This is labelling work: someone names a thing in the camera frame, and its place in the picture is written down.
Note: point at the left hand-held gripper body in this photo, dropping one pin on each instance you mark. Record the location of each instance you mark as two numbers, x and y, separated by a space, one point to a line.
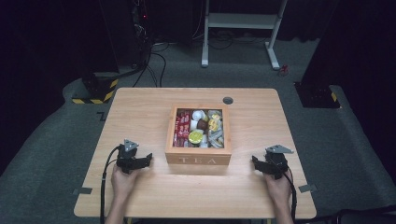
126 158

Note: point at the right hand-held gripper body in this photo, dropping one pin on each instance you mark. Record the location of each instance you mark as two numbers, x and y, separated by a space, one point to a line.
277 163

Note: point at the wooden tea box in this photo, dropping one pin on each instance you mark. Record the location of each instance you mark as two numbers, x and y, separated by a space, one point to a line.
199 158

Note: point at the green-lid brown capsule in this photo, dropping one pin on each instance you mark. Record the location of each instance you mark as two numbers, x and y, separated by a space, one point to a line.
195 137

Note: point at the person's left hand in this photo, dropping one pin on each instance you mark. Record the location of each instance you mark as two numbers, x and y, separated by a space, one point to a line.
123 185

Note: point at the person's right hand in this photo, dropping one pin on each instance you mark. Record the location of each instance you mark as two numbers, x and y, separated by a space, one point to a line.
280 189

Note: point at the grey tape piece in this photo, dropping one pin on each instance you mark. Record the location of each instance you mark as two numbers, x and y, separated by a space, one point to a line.
82 190
307 188

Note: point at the clear plastic packets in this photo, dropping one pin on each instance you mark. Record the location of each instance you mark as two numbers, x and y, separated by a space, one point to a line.
217 138

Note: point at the stack of red packets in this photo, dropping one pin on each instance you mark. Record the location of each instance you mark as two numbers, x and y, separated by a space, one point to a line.
182 127

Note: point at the white capsule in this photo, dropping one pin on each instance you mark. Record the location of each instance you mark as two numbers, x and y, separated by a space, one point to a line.
204 144
193 125
198 115

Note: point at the yellow packets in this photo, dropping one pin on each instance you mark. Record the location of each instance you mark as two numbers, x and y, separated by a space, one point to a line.
214 123

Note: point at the dark brown capsule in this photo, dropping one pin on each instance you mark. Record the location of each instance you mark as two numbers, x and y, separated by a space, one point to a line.
202 125

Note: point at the grey table grommet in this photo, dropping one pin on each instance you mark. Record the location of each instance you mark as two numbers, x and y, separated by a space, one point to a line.
228 100

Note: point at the black yellow striped base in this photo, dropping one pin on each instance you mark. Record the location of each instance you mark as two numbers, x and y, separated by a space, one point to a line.
99 90

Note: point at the small red floor object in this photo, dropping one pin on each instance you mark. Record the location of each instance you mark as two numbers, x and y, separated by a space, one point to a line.
282 70

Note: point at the dark curved object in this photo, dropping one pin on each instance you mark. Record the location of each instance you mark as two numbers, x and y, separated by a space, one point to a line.
364 211

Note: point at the dark equipment rack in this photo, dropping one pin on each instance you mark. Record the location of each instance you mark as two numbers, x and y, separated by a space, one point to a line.
141 31

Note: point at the white metal stand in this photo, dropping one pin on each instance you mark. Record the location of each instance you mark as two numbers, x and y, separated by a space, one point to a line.
239 21

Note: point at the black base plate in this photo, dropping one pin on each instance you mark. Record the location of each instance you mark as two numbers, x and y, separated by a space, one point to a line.
316 95

